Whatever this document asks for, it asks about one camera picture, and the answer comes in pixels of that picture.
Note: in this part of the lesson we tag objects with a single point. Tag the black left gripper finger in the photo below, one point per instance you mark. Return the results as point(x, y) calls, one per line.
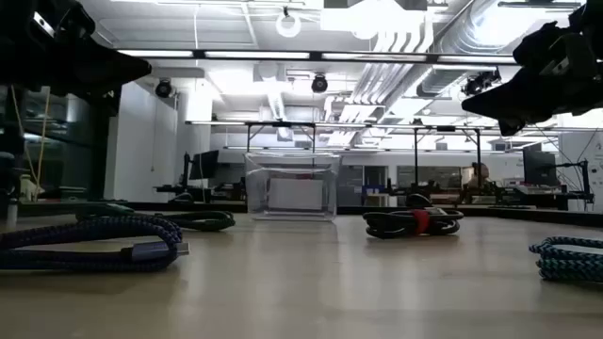
point(108, 70)

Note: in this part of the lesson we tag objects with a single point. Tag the black aluminium table frame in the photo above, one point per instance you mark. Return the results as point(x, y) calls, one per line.
point(518, 214)

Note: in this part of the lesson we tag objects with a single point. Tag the seated person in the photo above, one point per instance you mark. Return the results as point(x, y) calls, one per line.
point(480, 175)

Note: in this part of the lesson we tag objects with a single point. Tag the overhead LED light bar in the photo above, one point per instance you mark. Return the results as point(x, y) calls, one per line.
point(259, 55)

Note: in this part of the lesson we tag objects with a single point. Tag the black ceiling camera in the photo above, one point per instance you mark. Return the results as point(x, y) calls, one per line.
point(480, 82)

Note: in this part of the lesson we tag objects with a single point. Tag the round black ceiling lamp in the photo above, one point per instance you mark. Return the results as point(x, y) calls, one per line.
point(319, 84)
point(163, 88)

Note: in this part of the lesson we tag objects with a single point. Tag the black workstation frame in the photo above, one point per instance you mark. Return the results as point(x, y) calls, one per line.
point(248, 136)
point(478, 155)

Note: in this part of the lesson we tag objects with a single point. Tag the distant black desk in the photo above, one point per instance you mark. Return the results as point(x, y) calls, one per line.
point(221, 192)

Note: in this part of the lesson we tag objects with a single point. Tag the small white bottle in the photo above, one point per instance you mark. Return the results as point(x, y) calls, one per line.
point(11, 214)

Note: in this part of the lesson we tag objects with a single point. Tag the distant cluttered workbench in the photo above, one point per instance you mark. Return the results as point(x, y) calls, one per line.
point(518, 195)

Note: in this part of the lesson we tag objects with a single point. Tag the small black computer monitor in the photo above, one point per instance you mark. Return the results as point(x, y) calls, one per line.
point(205, 165)

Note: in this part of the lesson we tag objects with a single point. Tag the large black computer monitor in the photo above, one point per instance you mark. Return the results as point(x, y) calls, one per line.
point(539, 167)

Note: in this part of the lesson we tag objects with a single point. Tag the pale green gadget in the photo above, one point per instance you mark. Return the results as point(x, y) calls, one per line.
point(26, 188)

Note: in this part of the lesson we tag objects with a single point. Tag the silver ventilation duct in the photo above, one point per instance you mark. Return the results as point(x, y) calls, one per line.
point(471, 28)

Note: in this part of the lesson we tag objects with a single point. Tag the clear plastic container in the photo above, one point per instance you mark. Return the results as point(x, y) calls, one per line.
point(254, 188)

